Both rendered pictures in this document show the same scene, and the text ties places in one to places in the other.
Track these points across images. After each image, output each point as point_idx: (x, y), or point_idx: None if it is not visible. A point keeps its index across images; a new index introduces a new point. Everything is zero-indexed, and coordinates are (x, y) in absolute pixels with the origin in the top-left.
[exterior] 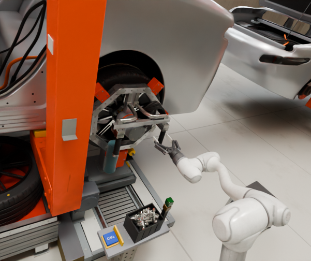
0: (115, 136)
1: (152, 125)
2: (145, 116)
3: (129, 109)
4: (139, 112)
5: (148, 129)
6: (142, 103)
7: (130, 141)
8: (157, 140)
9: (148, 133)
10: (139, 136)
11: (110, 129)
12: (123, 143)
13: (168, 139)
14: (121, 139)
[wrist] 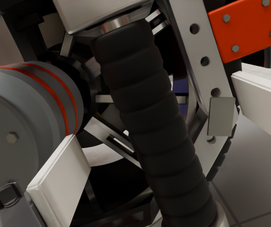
0: (95, 202)
1: (204, 93)
2: (185, 81)
3: None
4: (178, 80)
5: (199, 128)
6: (171, 42)
7: (150, 209)
8: (41, 169)
9: (213, 151)
10: (11, 171)
11: (113, 175)
12: (122, 224)
13: (260, 117)
14: (123, 208)
